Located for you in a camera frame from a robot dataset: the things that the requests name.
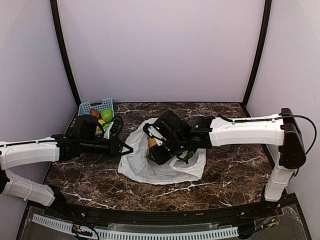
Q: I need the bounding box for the black left corner post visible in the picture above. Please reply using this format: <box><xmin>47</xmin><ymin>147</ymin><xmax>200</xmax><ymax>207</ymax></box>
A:
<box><xmin>49</xmin><ymin>0</ymin><xmax>81</xmax><ymax>107</ymax></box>

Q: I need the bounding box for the black corner post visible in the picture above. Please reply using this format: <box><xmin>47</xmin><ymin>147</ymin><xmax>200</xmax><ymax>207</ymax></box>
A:
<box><xmin>240</xmin><ymin>0</ymin><xmax>281</xmax><ymax>176</ymax></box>
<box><xmin>49</xmin><ymin>0</ymin><xmax>81</xmax><ymax>107</ymax></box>

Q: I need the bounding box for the light blue plastic basket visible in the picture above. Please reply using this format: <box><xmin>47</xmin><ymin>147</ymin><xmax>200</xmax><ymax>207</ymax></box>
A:
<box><xmin>78</xmin><ymin>97</ymin><xmax>115</xmax><ymax>117</ymax></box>

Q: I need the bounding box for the yellow lemon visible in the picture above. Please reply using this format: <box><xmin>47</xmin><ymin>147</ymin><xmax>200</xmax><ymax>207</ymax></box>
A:
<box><xmin>98</xmin><ymin>119</ymin><xmax>106</xmax><ymax>126</ymax></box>

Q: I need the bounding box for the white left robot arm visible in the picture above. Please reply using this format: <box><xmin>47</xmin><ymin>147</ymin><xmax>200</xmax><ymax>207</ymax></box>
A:
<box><xmin>0</xmin><ymin>114</ymin><xmax>133</xmax><ymax>218</ymax></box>

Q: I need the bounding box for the black front rail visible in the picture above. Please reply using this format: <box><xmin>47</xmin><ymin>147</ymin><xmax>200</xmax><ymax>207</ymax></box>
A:
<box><xmin>47</xmin><ymin>202</ymin><xmax>275</xmax><ymax>226</ymax></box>

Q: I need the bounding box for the green fruit with dark patch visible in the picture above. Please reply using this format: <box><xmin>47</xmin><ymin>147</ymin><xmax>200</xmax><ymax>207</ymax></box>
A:
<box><xmin>102</xmin><ymin>123</ymin><xmax>110</xmax><ymax>131</ymax></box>

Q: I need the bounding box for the green round fruit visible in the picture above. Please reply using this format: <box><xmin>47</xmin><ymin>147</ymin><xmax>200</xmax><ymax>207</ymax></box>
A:
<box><xmin>101</xmin><ymin>109</ymin><xmax>114</xmax><ymax>123</ymax></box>

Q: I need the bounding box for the green grape bunch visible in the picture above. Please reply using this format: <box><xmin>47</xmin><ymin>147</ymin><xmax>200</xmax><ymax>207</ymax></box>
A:
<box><xmin>176</xmin><ymin>150</ymin><xmax>195</xmax><ymax>164</ymax></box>

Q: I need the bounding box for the brown potato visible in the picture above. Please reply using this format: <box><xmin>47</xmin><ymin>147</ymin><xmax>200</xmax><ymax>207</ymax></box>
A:
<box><xmin>89</xmin><ymin>108</ymin><xmax>102</xmax><ymax>119</ymax></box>

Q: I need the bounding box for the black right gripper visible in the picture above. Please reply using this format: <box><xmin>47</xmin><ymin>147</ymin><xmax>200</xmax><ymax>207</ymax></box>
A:
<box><xmin>148</xmin><ymin>135</ymin><xmax>188</xmax><ymax>164</ymax></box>

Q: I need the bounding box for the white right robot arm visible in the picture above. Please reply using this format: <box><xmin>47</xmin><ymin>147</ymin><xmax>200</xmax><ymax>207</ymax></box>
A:
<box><xmin>143</xmin><ymin>108</ymin><xmax>307</xmax><ymax>217</ymax></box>

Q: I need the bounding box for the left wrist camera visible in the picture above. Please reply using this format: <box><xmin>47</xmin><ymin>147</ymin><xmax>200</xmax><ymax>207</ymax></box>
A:
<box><xmin>103</xmin><ymin>115</ymin><xmax>124</xmax><ymax>139</ymax></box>

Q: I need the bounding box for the black right corner post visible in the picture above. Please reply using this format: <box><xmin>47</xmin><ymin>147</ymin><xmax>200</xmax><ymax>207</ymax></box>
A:
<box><xmin>240</xmin><ymin>0</ymin><xmax>281</xmax><ymax>176</ymax></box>

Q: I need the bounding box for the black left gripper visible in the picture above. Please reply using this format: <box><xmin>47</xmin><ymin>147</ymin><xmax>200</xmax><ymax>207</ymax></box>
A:
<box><xmin>80</xmin><ymin>135</ymin><xmax>134</xmax><ymax>160</ymax></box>

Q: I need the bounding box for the grey slotted cable duct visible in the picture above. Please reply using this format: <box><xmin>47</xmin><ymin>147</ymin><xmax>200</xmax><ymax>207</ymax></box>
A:
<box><xmin>32</xmin><ymin>214</ymin><xmax>239</xmax><ymax>240</ymax></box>

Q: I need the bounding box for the white plastic bag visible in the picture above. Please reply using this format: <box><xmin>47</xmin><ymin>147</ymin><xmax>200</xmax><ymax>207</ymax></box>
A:
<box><xmin>117</xmin><ymin>118</ymin><xmax>206</xmax><ymax>185</ymax></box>

